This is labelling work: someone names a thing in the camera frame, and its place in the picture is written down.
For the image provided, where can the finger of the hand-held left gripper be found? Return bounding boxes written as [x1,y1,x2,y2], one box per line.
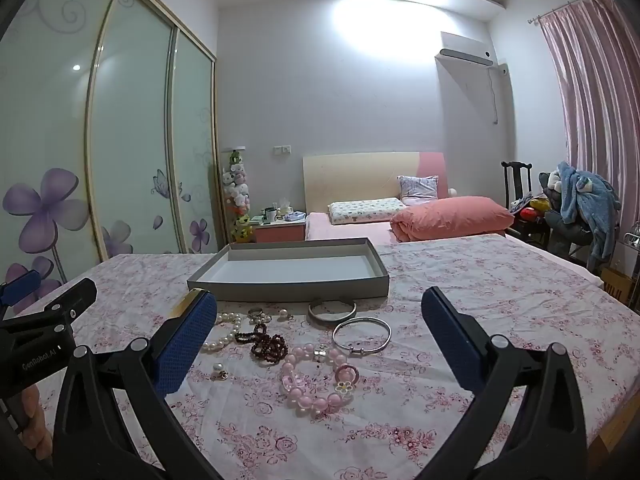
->
[0,269,42,311]
[0,277,98,350]

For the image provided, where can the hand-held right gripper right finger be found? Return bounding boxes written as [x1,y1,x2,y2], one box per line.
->
[415,287,588,480]

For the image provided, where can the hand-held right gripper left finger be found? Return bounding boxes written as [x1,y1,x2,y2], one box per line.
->
[52,287,221,480]

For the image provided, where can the white pearl bracelet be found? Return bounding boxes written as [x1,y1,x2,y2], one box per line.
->
[202,311,247,353]

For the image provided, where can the dark red bead bracelet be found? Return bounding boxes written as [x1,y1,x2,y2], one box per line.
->
[235,322,289,363]

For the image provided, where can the thin silver bangle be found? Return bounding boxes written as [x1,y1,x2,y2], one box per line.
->
[332,316,392,356]

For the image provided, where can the wide silver cuff bangle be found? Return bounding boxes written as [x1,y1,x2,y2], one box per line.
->
[307,297,358,325]

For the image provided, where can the grey cardboard box tray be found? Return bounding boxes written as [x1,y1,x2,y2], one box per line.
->
[186,237,390,303]

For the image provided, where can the pink bead bracelet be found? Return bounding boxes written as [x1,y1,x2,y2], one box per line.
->
[280,342,358,420]

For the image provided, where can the person's left hand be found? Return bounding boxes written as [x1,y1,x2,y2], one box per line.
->
[15,382,55,461]

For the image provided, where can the pink folded quilt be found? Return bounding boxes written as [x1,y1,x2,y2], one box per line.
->
[390,196,515,243]

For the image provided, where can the pink white nightstand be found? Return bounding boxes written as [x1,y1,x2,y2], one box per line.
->
[252,217,307,243]

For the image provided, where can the bed with pink sheet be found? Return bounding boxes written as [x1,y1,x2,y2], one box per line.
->
[305,210,401,243]

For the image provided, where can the white patterned pillow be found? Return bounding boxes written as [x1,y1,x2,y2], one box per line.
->
[327,198,408,226]

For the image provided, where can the purple patterned pillow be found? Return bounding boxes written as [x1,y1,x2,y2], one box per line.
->
[397,175,440,206]

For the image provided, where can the plush toy tower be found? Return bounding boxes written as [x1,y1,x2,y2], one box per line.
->
[222,147,253,243]

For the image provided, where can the dark wooden chair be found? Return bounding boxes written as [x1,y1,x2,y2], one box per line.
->
[501,161,551,248]

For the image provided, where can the wooden crate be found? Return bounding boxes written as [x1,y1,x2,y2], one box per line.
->
[600,267,640,311]

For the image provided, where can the grey plush toy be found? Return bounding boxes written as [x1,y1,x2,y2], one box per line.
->
[539,170,566,196]

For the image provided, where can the floral glass sliding wardrobe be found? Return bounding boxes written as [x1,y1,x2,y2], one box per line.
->
[0,0,223,306]

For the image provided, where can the cream pink headboard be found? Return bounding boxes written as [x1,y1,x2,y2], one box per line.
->
[302,151,447,213]

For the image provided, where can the blue plush garment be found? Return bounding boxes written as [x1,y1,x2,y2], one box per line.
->
[555,161,622,271]

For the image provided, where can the white air conditioner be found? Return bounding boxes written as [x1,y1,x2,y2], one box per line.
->
[437,31,496,67]

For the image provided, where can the pink curtain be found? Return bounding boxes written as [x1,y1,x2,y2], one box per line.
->
[537,0,640,241]

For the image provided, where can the curtain rod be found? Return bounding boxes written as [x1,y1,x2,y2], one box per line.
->
[527,0,613,25]

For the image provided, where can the air conditioner hose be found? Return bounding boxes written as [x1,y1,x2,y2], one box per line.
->
[487,65,502,126]

